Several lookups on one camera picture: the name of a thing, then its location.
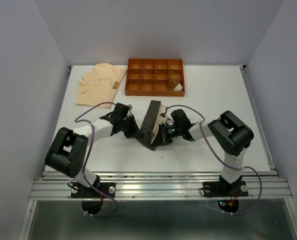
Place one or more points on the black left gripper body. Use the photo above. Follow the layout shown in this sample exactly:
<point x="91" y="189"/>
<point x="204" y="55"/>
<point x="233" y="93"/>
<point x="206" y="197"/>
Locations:
<point x="121" y="121"/>

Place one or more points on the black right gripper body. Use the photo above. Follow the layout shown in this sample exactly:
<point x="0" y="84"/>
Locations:
<point x="174" y="130"/>

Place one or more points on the dark grey underwear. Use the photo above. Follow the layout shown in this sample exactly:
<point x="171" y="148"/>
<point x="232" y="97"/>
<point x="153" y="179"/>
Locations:
<point x="150" y="125"/>

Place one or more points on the brown underwear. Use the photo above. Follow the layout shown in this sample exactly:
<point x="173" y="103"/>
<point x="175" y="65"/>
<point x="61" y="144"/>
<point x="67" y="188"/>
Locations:
<point x="175" y="85"/>

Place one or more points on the orange compartment tray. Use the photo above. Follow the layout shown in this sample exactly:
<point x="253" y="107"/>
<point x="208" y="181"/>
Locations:
<point x="150" y="77"/>

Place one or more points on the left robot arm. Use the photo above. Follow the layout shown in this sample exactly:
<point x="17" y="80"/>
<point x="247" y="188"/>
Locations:
<point x="71" y="148"/>

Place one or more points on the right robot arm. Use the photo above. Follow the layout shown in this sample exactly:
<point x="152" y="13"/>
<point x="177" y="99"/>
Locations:
<point x="234" y="137"/>

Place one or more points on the peach underwear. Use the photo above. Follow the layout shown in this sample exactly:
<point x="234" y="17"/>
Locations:
<point x="100" y="85"/>

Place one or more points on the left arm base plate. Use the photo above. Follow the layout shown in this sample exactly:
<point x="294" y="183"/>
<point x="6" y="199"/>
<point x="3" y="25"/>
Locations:
<point x="79" y="191"/>

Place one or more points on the aluminium right side rail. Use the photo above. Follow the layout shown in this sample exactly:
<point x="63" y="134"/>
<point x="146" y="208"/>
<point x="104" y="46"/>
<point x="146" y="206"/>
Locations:
<point x="271" y="164"/>

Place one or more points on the aluminium rail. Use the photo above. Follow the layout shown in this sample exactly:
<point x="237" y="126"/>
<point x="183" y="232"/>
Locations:
<point x="271" y="164"/>
<point x="153" y="186"/>

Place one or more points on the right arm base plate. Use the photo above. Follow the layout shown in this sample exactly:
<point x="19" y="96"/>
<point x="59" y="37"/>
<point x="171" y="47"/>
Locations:
<point x="217" y="189"/>

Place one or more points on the aluminium front rail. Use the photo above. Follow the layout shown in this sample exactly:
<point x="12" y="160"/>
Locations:
<point x="153" y="186"/>

